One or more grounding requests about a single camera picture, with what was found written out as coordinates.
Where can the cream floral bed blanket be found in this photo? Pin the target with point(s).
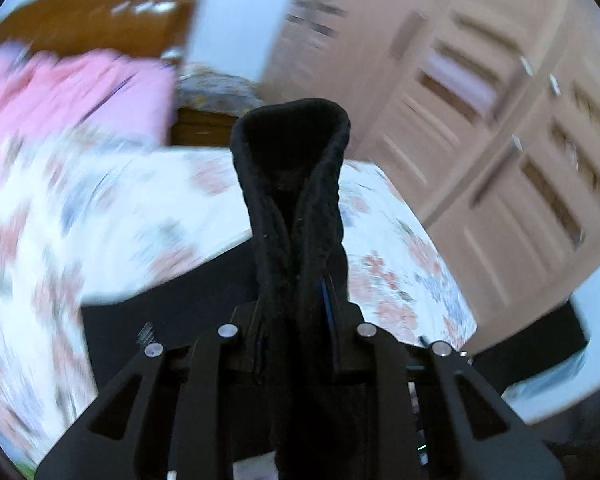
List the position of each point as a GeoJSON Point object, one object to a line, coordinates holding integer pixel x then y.
{"type": "Point", "coordinates": [130, 210]}

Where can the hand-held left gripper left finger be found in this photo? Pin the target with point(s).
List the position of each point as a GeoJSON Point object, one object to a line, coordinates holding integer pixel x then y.
{"type": "Point", "coordinates": [207, 385]}

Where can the black pants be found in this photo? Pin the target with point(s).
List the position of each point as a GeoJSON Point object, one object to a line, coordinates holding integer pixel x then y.
{"type": "Point", "coordinates": [295, 200]}

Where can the pink pillow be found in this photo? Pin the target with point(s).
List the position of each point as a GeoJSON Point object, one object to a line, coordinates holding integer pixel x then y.
{"type": "Point", "coordinates": [140, 100]}

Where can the pink quilt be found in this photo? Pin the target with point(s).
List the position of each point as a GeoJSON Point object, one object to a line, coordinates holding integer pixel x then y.
{"type": "Point", "coordinates": [35, 95]}

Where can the light wooden wardrobe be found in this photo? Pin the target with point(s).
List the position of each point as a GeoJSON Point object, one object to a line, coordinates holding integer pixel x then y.
{"type": "Point", "coordinates": [480, 135]}

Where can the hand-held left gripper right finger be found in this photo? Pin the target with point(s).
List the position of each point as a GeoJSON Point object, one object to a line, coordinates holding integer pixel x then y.
{"type": "Point", "coordinates": [387, 385]}

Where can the brown wooden headboard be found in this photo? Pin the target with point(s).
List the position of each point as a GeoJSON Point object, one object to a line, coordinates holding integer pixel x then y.
{"type": "Point", "coordinates": [95, 15]}

